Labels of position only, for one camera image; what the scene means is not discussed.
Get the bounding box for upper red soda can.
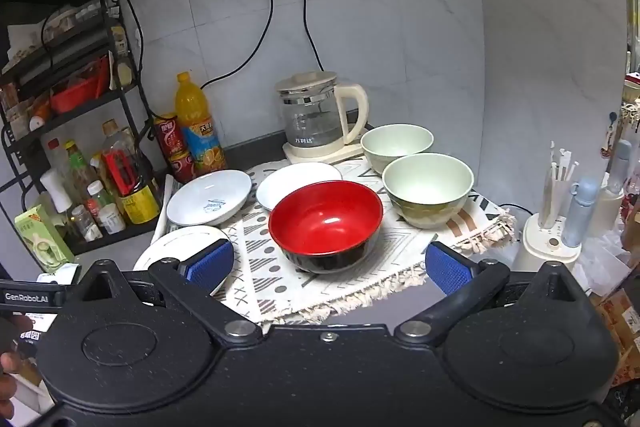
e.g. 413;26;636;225
153;113;188;158

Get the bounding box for black kitchen rack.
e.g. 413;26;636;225
0;0;170;256

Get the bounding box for glass electric kettle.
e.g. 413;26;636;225
274;72;369;147

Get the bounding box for dark soy sauce bottle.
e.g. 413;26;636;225
102;119;160;225

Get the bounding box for patterned table mat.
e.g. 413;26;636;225
148;156;518;327

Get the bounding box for red and black bowl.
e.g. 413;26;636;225
268;180;384;275

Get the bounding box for cream kettle base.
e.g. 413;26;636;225
282;139;363;165

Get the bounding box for white plate blue print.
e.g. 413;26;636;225
167;170;252;227

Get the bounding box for white cap jar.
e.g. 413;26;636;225
98;202;126;235

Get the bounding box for left hand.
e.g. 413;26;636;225
1;314;32;425

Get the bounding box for blue grey thermos bottle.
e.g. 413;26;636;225
561;178;600;248

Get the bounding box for large pale green bowl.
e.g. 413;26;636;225
382;153;475;230

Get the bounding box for small spice shaker jar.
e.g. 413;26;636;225
70;205;103;243

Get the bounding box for lower red soda can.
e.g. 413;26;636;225
169;150;196;184

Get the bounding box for green label sauce bottle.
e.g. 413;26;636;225
65;140;98;212

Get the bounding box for large white plate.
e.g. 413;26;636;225
134;225;235;295

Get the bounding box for red soda can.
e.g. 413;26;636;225
169;150;196;184
153;113;188;158

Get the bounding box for left black power cable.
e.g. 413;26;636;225
199;0;277;91

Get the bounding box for white spray oil bottle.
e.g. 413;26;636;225
40;168;74;230

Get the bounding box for orange juice bottle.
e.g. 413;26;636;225
175;72;227;174

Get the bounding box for green product box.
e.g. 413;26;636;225
14;205;75;273

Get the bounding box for red basket on rack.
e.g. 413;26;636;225
50;55;111;115

